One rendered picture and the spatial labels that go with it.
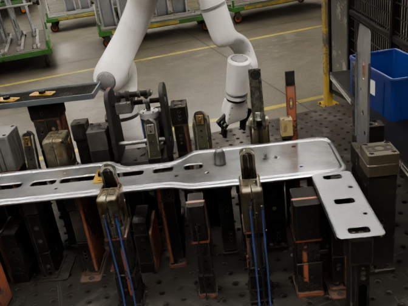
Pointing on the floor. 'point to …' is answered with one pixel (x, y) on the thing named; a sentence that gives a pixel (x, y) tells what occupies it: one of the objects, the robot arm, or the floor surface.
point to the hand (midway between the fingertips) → (233, 130)
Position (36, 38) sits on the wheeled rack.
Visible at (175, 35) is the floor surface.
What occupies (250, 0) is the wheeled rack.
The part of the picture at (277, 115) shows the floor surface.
